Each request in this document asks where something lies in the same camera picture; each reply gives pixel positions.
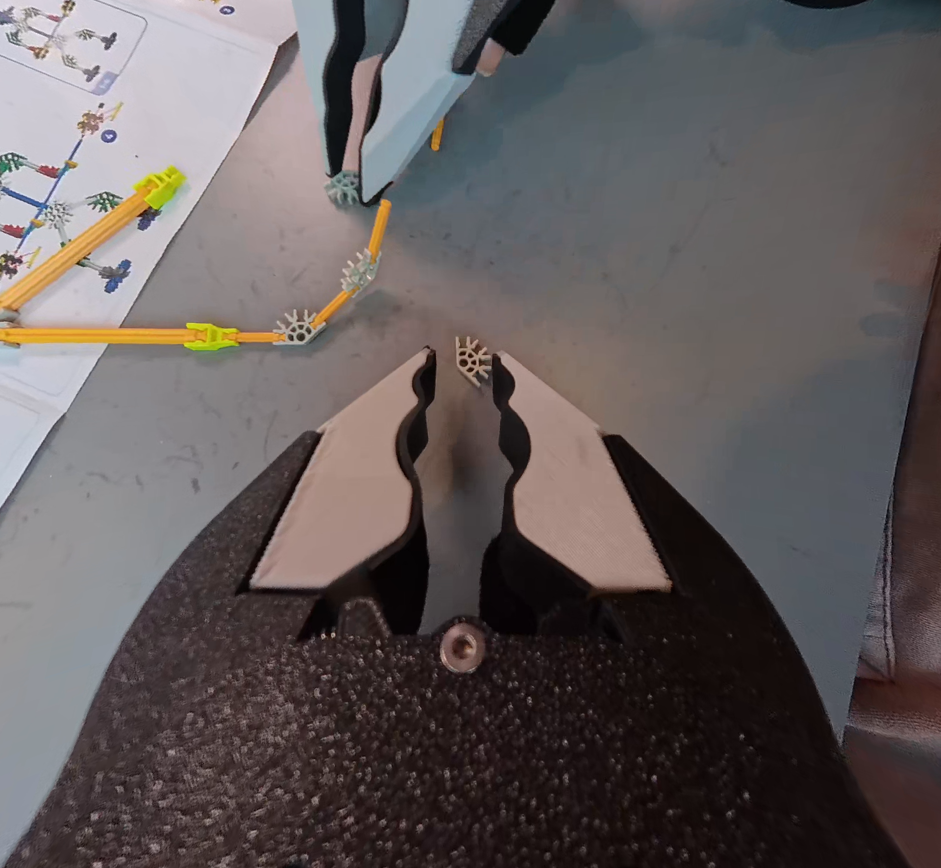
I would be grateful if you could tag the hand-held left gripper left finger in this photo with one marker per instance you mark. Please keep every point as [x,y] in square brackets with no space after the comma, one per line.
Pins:
[331,516]

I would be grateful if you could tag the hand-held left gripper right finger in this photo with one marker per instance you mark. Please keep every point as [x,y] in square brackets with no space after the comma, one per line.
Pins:
[588,516]

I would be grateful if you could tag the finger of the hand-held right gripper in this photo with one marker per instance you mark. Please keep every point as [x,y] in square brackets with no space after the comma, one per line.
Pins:
[316,1]
[434,31]

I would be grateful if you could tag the small grey toy connector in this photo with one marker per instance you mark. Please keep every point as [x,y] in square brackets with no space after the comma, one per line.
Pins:
[343,189]
[471,358]

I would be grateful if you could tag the grey desk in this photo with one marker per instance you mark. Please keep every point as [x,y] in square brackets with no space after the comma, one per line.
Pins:
[706,222]

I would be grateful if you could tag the person's right hand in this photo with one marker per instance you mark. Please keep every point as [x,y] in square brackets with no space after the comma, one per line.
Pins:
[490,60]

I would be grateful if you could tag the short orange toy rod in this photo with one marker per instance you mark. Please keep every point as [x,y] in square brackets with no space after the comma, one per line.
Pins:
[437,135]

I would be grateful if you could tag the printed instruction sheet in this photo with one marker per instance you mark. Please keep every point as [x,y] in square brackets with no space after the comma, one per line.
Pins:
[147,104]

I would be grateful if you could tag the person in beige sweatshirt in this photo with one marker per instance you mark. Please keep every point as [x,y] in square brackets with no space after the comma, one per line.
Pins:
[904,589]

